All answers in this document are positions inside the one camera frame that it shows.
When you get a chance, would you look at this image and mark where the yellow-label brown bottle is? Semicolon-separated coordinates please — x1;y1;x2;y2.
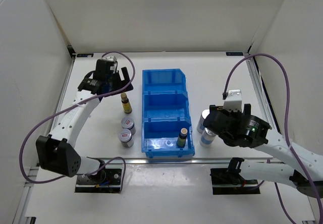
177;128;188;148
121;93;132;114

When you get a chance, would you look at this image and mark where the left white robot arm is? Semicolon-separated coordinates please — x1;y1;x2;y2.
36;56;133;184

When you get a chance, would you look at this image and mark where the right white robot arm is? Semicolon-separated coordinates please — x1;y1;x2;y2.
203;104;322;198

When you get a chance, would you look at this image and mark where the blue-white shaker, front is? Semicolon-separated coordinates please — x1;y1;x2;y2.
199;128;217;147

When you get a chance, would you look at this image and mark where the blue-white shaker, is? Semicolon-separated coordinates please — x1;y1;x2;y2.
196;109;209;134
199;128;217;147

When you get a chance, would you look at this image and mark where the blue-white shaker, rear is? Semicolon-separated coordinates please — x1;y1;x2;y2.
196;109;209;134

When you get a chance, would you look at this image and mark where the dark spice jar, rear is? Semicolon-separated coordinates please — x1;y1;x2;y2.
121;117;136;135

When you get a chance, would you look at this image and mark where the dark spice jar, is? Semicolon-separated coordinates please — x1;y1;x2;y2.
121;117;136;135
118;129;134;148

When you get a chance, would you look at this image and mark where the left blue corner label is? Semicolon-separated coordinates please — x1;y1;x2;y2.
76;53;94;58

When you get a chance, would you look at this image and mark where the blue corner label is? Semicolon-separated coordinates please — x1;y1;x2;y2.
226;51;244;57
76;53;94;58

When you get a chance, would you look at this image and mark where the dark spice jar, front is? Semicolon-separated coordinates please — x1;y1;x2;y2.
118;129;134;148

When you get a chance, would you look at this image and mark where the right blue corner label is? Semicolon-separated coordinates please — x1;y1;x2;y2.
226;51;244;57

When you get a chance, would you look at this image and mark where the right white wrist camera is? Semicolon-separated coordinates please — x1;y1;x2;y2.
223;89;242;112

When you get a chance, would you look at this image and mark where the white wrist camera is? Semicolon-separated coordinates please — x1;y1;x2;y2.
223;89;242;112
101;55;118;75

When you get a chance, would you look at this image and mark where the right aluminium side rail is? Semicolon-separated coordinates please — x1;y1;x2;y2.
246;58;281;133

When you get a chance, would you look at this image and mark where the aluminium side rail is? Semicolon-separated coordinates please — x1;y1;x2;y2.
43;54;76;137
246;58;281;133

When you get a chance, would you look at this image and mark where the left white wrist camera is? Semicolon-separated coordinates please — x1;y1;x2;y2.
101;55;118;75

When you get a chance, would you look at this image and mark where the left aluminium side rail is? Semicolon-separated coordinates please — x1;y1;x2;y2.
43;54;76;137

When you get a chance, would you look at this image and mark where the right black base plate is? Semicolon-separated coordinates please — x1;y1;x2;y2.
210;168;260;195

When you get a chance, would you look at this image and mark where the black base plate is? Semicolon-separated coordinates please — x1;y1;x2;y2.
210;168;260;195
74;167;124;194

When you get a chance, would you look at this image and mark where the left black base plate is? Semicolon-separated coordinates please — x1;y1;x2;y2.
74;167;124;194

